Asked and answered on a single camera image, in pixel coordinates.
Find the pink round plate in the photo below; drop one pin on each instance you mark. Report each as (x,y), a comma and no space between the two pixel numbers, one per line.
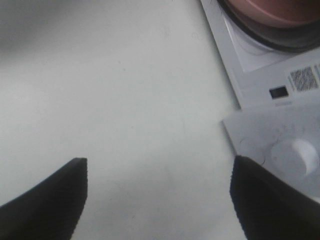
(279,13)

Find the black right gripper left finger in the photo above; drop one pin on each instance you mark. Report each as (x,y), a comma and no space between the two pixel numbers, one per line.
(50,210)

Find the lower white microwave knob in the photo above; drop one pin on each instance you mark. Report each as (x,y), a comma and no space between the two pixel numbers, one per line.
(295,157)

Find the round white door button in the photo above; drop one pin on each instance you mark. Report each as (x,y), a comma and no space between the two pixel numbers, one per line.
(251,148)

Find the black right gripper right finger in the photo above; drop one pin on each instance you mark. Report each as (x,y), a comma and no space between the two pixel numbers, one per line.
(269,209)

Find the white microwave oven body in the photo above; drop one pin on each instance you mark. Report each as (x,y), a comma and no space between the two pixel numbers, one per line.
(269,110)

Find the white warning label sticker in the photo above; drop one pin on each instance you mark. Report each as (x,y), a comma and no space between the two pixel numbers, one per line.
(304,79)

